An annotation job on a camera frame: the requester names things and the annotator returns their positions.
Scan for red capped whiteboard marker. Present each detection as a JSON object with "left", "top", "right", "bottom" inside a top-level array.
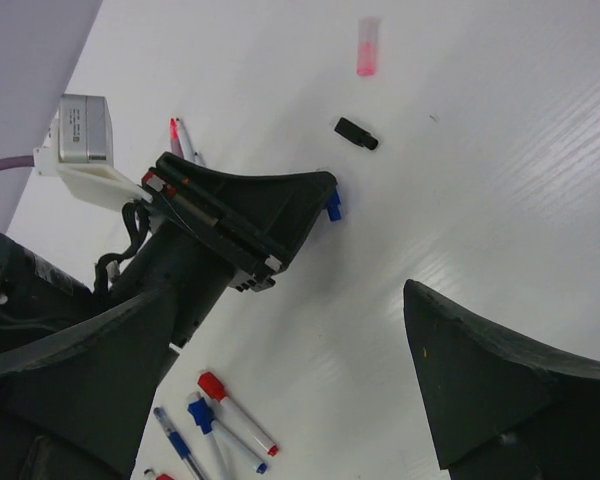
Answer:
[{"left": 197, "top": 371, "right": 280, "bottom": 457}]

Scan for black marker cap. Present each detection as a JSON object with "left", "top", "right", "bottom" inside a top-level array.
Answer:
[{"left": 334, "top": 117, "right": 379, "bottom": 151}]

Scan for red ballpoint pen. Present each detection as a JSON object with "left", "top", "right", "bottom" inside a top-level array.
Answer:
[{"left": 143, "top": 468, "right": 174, "bottom": 480}]

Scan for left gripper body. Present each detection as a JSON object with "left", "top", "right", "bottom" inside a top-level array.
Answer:
[{"left": 112, "top": 167, "right": 275, "bottom": 347}]

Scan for blue ballpoint pen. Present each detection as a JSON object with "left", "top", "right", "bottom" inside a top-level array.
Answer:
[{"left": 153, "top": 406, "right": 208, "bottom": 480}]

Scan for pink highlighter pen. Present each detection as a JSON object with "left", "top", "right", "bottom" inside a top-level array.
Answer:
[{"left": 169, "top": 118, "right": 184, "bottom": 158}]

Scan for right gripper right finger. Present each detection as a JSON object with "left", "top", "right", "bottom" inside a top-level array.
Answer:
[{"left": 403, "top": 280, "right": 600, "bottom": 479}]

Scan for blue capped whiteboard marker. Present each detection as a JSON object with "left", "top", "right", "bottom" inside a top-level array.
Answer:
[
  {"left": 186, "top": 391, "right": 268, "bottom": 479},
  {"left": 325, "top": 188, "right": 342, "bottom": 222}
]

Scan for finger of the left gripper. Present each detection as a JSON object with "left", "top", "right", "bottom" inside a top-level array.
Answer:
[{"left": 157, "top": 152, "right": 336, "bottom": 280}]

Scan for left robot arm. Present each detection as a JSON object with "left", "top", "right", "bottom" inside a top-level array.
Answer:
[{"left": 0, "top": 153, "right": 337, "bottom": 350}]

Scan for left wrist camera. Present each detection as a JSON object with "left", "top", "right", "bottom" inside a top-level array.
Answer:
[{"left": 33, "top": 94, "right": 152, "bottom": 211}]

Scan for pink highlighter cap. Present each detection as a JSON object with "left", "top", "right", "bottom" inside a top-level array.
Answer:
[{"left": 356, "top": 17, "right": 381, "bottom": 77}]

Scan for black capped whiteboard marker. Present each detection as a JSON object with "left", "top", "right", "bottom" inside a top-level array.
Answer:
[{"left": 176, "top": 118, "right": 205, "bottom": 167}]

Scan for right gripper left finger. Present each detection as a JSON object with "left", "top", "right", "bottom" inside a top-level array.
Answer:
[{"left": 0, "top": 290, "right": 176, "bottom": 479}]

